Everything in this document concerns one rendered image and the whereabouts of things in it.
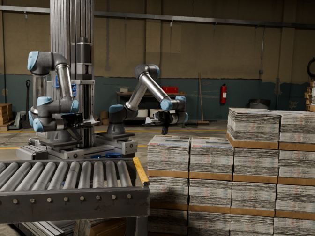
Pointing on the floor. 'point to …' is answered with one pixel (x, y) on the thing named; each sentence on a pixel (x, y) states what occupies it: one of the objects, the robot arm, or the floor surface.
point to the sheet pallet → (5, 116)
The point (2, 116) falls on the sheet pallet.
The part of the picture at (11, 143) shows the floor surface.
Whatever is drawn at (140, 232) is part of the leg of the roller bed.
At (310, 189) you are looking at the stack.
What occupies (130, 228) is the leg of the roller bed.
